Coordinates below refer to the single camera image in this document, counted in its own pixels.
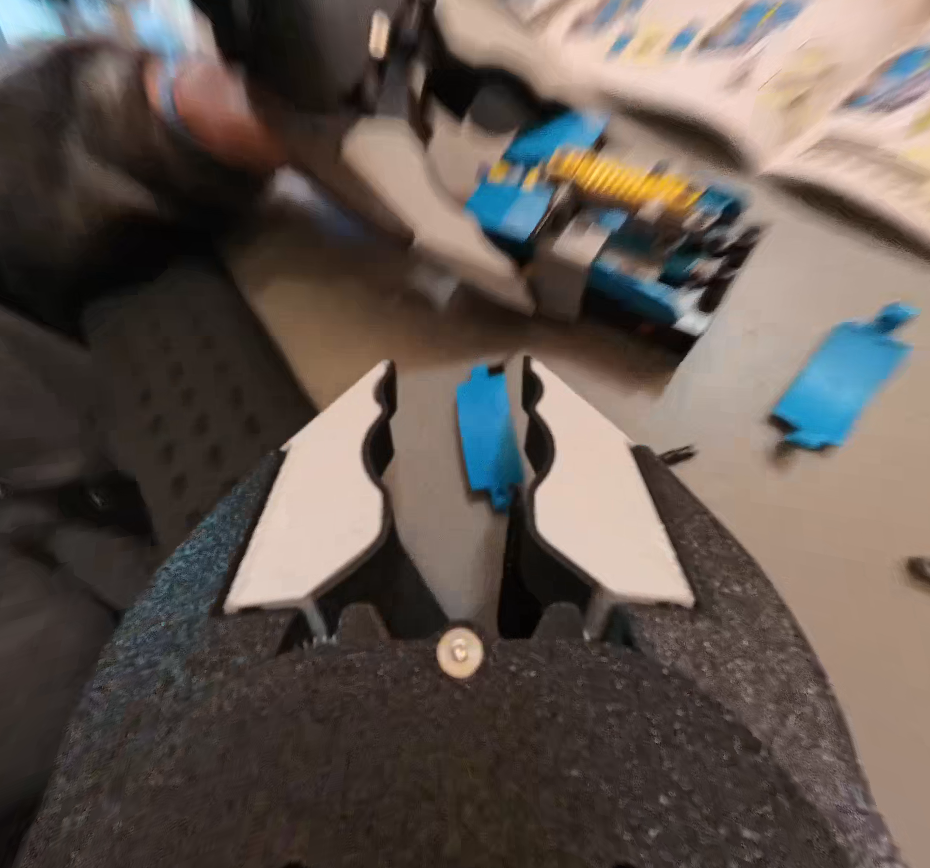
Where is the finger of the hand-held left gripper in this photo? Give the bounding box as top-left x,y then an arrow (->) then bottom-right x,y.
429,108 -> 513,201
340,114 -> 539,318

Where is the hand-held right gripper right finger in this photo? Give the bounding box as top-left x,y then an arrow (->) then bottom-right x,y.
505,352 -> 696,642

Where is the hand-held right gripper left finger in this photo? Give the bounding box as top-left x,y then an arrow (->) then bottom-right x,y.
224,361 -> 399,642

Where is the blue yellow toy brick model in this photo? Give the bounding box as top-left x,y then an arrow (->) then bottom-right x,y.
465,108 -> 762,359

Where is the blue curved panel piece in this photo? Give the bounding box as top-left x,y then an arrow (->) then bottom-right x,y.
455,363 -> 526,514

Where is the narrow blue curved arc piece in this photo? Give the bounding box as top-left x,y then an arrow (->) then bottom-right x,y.
769,301 -> 922,452

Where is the person's left forearm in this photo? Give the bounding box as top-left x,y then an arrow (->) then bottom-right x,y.
0,40 -> 183,288

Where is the grey desk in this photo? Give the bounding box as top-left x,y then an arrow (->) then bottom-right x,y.
218,0 -> 930,868

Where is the person's left hand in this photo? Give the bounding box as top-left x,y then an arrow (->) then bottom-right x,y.
144,54 -> 288,168

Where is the white instruction booklet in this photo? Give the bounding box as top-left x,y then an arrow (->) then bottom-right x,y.
509,0 -> 930,262

